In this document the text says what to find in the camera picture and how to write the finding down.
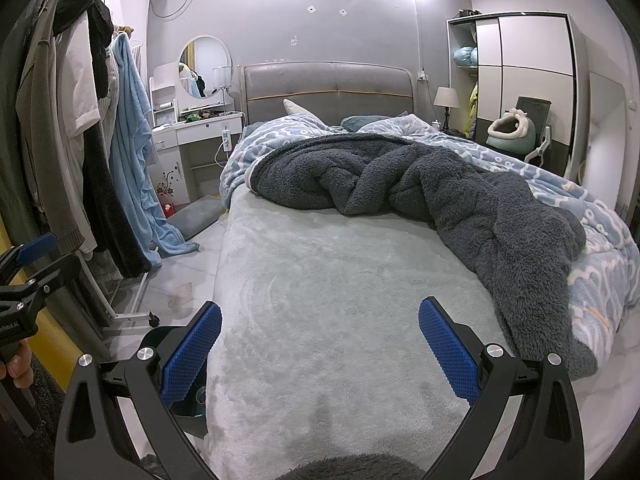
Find grey floor cushion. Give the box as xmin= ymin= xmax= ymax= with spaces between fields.
xmin=169 ymin=196 xmax=223 ymax=241

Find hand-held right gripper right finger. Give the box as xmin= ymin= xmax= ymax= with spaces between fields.
xmin=418 ymin=296 xmax=586 ymax=480

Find dark grey fleece blanket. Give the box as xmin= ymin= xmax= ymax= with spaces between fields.
xmin=252 ymin=132 xmax=598 ymax=378

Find white vanity desk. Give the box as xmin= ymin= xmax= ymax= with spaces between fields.
xmin=148 ymin=62 xmax=245 ymax=208

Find blue patterned duvet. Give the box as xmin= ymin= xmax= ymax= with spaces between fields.
xmin=218 ymin=112 xmax=640 ymax=351

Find dark waste bin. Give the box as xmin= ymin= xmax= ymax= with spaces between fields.
xmin=142 ymin=325 xmax=210 ymax=441

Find white wardrobe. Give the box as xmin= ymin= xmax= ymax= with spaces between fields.
xmin=446 ymin=11 xmax=593 ymax=181

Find grey striped shirt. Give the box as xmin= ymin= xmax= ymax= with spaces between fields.
xmin=97 ymin=52 xmax=121 ymax=171

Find round vanity mirror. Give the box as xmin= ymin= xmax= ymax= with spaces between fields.
xmin=178 ymin=35 xmax=233 ymax=99

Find white clothes rack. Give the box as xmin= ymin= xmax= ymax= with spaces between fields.
xmin=30 ymin=0 xmax=161 ymax=326

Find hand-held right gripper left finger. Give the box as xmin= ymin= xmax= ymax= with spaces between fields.
xmin=54 ymin=301 xmax=223 ymax=480

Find bedside lamp with dark stem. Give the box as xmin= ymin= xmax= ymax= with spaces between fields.
xmin=433 ymin=86 xmax=458 ymax=131

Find white and green cat bed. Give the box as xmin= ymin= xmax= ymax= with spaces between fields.
xmin=486 ymin=108 xmax=537 ymax=153

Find olive green jacket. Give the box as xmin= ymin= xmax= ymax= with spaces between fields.
xmin=15 ymin=0 xmax=86 ymax=256

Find yellow panel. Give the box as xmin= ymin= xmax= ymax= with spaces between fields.
xmin=0 ymin=260 xmax=68 ymax=391

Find black hooded garment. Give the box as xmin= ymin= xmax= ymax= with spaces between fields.
xmin=52 ymin=0 xmax=115 ymax=98

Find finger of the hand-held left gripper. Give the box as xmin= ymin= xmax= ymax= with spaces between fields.
xmin=10 ymin=256 xmax=81 ymax=311
xmin=2 ymin=232 xmax=59 ymax=281

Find blue-grey pillow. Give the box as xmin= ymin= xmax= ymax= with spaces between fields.
xmin=341 ymin=116 xmax=396 ymax=131

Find white pillow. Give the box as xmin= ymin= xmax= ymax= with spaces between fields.
xmin=282 ymin=98 xmax=326 ymax=126

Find white door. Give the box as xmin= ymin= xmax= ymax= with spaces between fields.
xmin=587 ymin=71 xmax=638 ymax=211

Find black trousers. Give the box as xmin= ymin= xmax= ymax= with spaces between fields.
xmin=82 ymin=122 xmax=151 ymax=281

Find grey padded headboard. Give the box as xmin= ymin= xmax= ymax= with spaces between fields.
xmin=237 ymin=61 xmax=416 ymax=126

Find black chair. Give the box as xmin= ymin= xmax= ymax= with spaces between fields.
xmin=512 ymin=96 xmax=553 ymax=163

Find grey fuzzy cloth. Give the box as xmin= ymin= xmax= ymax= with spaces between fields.
xmin=270 ymin=452 xmax=426 ymax=480

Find white vanity lamp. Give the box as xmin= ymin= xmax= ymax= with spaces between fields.
xmin=212 ymin=66 xmax=233 ymax=111

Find yellow-green garment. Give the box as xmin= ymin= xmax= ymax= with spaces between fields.
xmin=467 ymin=82 xmax=479 ymax=136

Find person's left hand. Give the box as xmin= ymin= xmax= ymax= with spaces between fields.
xmin=0 ymin=341 xmax=34 ymax=390

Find white shirt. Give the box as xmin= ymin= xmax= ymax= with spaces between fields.
xmin=55 ymin=12 xmax=103 ymax=138

